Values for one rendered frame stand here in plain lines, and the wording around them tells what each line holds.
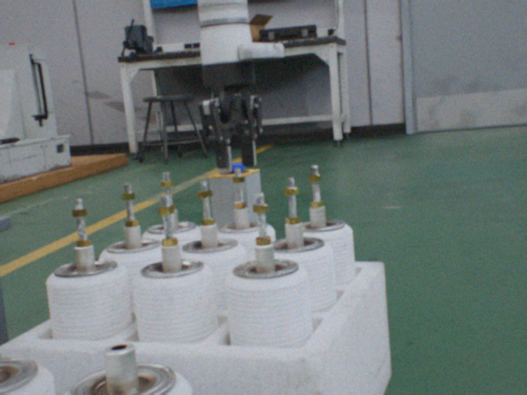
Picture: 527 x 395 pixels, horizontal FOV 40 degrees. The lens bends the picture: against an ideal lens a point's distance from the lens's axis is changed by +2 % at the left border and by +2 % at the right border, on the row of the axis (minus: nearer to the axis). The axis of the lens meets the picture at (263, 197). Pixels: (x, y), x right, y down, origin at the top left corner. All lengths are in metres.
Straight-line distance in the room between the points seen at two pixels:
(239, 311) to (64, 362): 0.22
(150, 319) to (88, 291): 0.09
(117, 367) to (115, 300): 0.37
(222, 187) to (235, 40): 0.30
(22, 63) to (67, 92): 2.09
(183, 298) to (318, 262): 0.18
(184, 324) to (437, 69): 5.06
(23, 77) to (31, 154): 0.50
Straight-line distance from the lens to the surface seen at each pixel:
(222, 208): 1.23
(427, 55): 5.78
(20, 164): 4.09
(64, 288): 0.89
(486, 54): 5.80
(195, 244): 0.98
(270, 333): 0.79
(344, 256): 1.01
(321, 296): 0.91
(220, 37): 1.02
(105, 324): 0.90
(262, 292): 0.78
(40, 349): 0.90
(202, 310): 0.84
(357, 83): 5.81
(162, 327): 0.84
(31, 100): 4.43
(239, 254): 0.94
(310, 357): 0.75
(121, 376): 0.53
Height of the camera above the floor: 0.46
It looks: 9 degrees down
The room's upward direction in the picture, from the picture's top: 5 degrees counter-clockwise
